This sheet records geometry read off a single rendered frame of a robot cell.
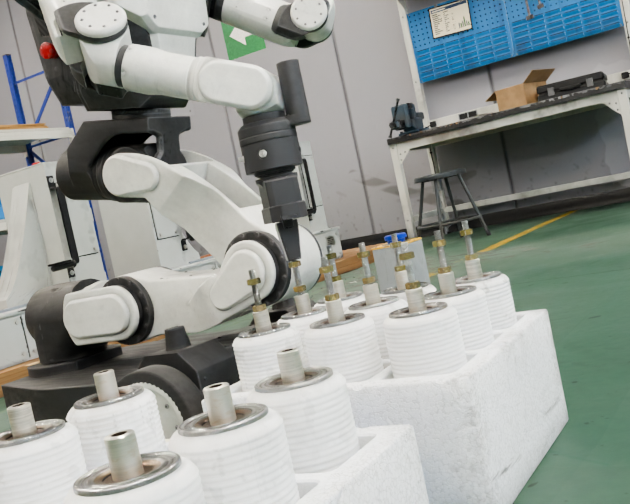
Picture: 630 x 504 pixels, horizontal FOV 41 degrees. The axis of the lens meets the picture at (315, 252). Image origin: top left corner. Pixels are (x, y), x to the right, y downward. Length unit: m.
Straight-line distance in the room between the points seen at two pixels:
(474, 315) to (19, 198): 2.65
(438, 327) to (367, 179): 5.84
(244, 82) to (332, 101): 5.75
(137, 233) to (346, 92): 3.38
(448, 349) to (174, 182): 0.75
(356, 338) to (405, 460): 0.30
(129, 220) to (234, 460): 3.29
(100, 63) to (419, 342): 0.65
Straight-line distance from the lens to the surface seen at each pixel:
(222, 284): 1.55
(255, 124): 1.25
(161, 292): 1.71
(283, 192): 1.24
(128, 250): 3.96
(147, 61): 1.32
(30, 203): 3.54
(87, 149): 1.78
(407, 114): 5.78
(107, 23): 1.35
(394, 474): 0.81
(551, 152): 6.31
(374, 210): 6.86
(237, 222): 1.57
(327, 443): 0.78
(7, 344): 3.17
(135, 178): 1.67
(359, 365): 1.10
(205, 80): 1.26
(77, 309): 1.82
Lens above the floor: 0.41
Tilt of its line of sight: 3 degrees down
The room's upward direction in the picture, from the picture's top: 12 degrees counter-clockwise
